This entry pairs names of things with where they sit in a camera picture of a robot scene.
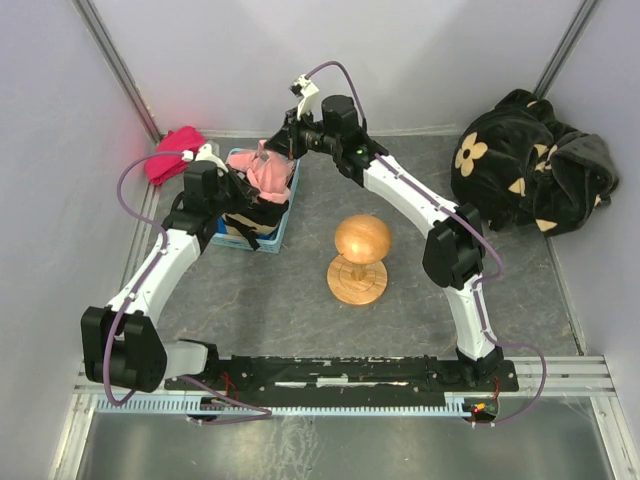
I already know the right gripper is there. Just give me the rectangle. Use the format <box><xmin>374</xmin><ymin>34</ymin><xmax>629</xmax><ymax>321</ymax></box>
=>
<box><xmin>265</xmin><ymin>105</ymin><xmax>340</xmax><ymax>161</ymax></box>

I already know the black and tan hat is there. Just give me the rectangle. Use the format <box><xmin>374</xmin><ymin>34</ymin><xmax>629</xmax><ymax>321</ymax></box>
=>
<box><xmin>222</xmin><ymin>198</ymin><xmax>289</xmax><ymax>251</ymax></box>

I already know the pink cap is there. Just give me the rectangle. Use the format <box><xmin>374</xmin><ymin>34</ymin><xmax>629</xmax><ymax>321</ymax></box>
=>
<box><xmin>227</xmin><ymin>140</ymin><xmax>295</xmax><ymax>204</ymax></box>

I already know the blue perforated plastic basket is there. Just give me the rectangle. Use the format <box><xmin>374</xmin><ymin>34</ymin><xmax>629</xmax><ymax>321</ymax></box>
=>
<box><xmin>211</xmin><ymin>140</ymin><xmax>299</xmax><ymax>253</ymax></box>

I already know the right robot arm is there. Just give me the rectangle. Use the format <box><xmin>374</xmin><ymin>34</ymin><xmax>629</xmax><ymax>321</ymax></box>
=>
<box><xmin>265</xmin><ymin>95</ymin><xmax>504</xmax><ymax>391</ymax></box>

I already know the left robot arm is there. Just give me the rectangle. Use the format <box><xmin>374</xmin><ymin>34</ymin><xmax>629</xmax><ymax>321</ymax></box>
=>
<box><xmin>81</xmin><ymin>158</ymin><xmax>258</xmax><ymax>393</ymax></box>

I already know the magenta cloth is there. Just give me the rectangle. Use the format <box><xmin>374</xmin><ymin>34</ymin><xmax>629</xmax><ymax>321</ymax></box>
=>
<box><xmin>144</xmin><ymin>126</ymin><xmax>206</xmax><ymax>186</ymax></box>

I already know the wooden hat stand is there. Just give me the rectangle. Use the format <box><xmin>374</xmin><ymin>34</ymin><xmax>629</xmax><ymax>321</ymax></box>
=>
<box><xmin>327</xmin><ymin>214</ymin><xmax>392</xmax><ymax>306</ymax></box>

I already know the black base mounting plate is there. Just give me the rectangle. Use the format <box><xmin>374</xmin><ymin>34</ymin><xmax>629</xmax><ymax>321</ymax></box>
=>
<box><xmin>194</xmin><ymin>356</ymin><xmax>519</xmax><ymax>408</ymax></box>

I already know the black floral plush blanket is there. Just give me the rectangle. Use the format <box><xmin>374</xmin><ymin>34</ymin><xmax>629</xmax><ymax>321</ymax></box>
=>
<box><xmin>450</xmin><ymin>89</ymin><xmax>619</xmax><ymax>237</ymax></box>

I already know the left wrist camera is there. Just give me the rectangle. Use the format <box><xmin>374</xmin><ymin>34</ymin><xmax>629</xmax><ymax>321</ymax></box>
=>
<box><xmin>182</xmin><ymin>142</ymin><xmax>228</xmax><ymax>172</ymax></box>

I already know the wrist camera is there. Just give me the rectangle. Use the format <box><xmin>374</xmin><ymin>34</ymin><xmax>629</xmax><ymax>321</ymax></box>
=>
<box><xmin>182</xmin><ymin>142</ymin><xmax>228</xmax><ymax>172</ymax></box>
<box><xmin>289</xmin><ymin>75</ymin><xmax>320</xmax><ymax>120</ymax></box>

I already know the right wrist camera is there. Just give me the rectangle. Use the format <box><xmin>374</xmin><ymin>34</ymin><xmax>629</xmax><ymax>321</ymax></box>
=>
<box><xmin>289</xmin><ymin>75</ymin><xmax>320</xmax><ymax>120</ymax></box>

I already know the left corner aluminium post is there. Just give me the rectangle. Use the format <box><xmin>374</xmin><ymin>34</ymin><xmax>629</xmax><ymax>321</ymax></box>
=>
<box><xmin>72</xmin><ymin>0</ymin><xmax>162</xmax><ymax>143</ymax></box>

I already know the corner aluminium post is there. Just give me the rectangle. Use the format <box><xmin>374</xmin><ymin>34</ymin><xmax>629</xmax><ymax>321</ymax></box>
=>
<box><xmin>533</xmin><ymin>0</ymin><xmax>601</xmax><ymax>98</ymax></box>
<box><xmin>72</xmin><ymin>0</ymin><xmax>162</xmax><ymax>143</ymax></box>

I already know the right corner aluminium post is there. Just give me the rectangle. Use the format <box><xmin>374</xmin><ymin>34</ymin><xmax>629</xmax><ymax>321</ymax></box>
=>
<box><xmin>533</xmin><ymin>0</ymin><xmax>601</xmax><ymax>98</ymax></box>

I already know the aluminium rail frame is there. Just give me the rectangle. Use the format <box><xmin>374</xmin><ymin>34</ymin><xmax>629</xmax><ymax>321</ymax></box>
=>
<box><xmin>73</xmin><ymin>354</ymin><xmax>617</xmax><ymax>399</ymax></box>

